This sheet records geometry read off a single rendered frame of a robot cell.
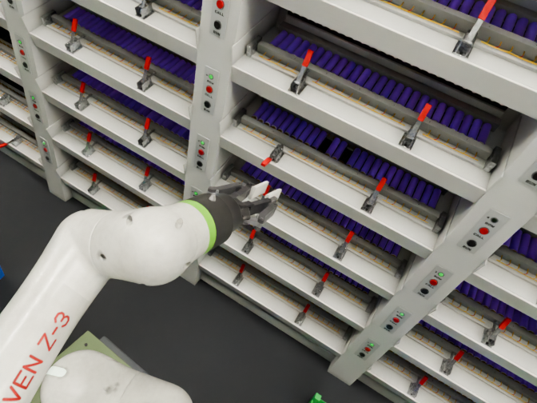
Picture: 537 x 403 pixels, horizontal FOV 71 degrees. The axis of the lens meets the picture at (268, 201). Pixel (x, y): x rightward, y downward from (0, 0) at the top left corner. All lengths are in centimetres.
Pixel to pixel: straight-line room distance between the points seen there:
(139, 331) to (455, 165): 116
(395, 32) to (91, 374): 83
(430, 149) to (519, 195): 18
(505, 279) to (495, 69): 49
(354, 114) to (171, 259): 53
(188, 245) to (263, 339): 104
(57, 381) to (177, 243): 43
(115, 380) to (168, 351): 65
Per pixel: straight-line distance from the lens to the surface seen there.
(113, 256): 54
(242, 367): 148
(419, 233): 98
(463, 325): 117
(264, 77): 90
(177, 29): 103
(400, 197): 98
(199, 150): 109
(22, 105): 181
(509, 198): 87
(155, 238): 50
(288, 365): 152
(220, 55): 93
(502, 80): 77
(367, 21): 77
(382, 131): 85
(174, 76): 116
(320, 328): 143
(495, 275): 103
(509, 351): 122
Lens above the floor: 136
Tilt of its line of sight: 44 degrees down
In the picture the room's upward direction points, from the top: 18 degrees clockwise
